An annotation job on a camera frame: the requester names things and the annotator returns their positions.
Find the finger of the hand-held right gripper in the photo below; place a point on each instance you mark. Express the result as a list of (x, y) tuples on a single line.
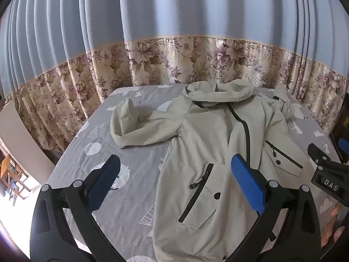
[(344, 145), (317, 154)]

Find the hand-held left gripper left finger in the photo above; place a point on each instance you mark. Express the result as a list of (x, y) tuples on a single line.
[(104, 179)]

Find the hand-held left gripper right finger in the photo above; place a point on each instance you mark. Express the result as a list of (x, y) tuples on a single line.
[(246, 181)]

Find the pale green hooded jacket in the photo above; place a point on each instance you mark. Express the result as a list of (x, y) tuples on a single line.
[(207, 142)]

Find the person's right hand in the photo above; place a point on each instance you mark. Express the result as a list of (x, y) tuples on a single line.
[(331, 223)]

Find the dark wooden furniture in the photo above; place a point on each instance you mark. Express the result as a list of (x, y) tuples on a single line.
[(340, 120)]

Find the grey animal print bed sheet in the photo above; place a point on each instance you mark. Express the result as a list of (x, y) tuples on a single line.
[(131, 152)]

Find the wooden chair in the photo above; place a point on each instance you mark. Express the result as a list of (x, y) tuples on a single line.
[(15, 177)]

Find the beige board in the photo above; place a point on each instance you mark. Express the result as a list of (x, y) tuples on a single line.
[(21, 139)]

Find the blue and floral curtain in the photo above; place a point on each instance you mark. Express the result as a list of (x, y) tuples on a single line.
[(163, 19)]

